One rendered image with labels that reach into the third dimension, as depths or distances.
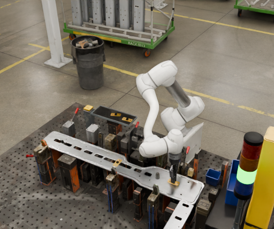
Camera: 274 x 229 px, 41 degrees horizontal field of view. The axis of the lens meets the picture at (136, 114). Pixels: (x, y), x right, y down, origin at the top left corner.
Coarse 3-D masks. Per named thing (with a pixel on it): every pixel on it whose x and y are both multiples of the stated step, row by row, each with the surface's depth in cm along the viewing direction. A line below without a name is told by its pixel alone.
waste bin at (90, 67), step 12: (84, 36) 554; (96, 36) 552; (72, 48) 525; (84, 48) 531; (96, 48) 519; (84, 60) 527; (96, 60) 534; (84, 72) 542; (96, 72) 546; (84, 84) 556; (96, 84) 557
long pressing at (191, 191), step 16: (48, 144) 297; (64, 144) 297; (80, 144) 297; (96, 160) 280; (128, 176) 266; (144, 176) 265; (160, 176) 265; (160, 192) 252; (176, 192) 252; (192, 192) 251
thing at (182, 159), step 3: (183, 147) 258; (186, 147) 258; (183, 150) 255; (183, 153) 260; (183, 156) 261; (180, 159) 262; (183, 159) 262; (180, 162) 264; (183, 162) 262; (183, 165) 263
